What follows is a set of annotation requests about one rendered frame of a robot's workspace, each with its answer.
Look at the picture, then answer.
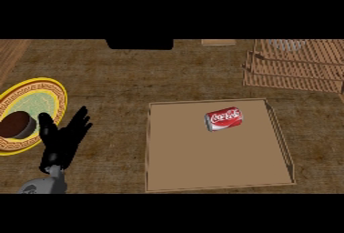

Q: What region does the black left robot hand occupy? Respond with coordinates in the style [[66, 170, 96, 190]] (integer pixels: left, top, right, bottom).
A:
[[37, 106, 94, 175]]

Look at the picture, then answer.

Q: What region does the brown wooden tray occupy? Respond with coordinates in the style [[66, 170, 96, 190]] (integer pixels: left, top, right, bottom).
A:
[[143, 97, 296, 194]]

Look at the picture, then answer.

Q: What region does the wooden slatted tiered shelf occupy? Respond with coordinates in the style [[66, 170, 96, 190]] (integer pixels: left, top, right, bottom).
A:
[[242, 39, 344, 96]]

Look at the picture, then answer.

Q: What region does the yellow patterned round plate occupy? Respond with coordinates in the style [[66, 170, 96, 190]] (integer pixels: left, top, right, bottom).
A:
[[0, 76, 69, 157]]

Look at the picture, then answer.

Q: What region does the black box appliance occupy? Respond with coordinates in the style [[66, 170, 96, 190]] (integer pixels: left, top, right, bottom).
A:
[[104, 39, 174, 51]]

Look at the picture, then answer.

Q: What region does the red soda can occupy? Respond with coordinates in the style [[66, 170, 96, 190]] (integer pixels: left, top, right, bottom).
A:
[[203, 106, 245, 132]]

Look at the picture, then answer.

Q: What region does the pale wooden block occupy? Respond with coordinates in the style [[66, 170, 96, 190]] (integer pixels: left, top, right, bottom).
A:
[[200, 39, 236, 46]]

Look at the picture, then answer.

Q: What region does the white ribbed object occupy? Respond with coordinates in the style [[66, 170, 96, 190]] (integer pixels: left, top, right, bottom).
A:
[[267, 39, 307, 52]]

